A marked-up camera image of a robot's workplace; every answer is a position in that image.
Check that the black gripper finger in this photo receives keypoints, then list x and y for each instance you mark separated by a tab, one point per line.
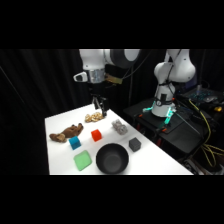
97	104
104	108

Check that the blue cube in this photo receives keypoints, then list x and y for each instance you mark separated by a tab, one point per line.
75	143

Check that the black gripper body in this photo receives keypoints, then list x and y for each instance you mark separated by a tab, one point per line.
97	90

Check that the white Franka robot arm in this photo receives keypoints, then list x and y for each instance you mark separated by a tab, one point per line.
173	70

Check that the black robot stand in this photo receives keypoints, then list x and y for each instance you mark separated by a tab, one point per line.
186	133

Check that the grey crumpled plush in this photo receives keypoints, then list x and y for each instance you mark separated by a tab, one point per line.
119	127

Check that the dark grey cube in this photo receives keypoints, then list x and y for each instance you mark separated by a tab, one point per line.
135	144

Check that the black curtain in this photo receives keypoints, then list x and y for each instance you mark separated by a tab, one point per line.
26	86

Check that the green foam block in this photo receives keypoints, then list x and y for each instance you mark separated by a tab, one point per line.
82	160

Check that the brown plush dog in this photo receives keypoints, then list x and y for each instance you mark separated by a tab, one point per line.
68	132

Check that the black bowl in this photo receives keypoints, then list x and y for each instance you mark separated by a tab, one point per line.
112	159

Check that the electronics box with teal lights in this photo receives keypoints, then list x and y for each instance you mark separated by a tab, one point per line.
203	95

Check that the tan spotted giraffe plush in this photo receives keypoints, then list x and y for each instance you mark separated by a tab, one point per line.
93	117

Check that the red cube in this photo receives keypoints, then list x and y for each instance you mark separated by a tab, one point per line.
96	135

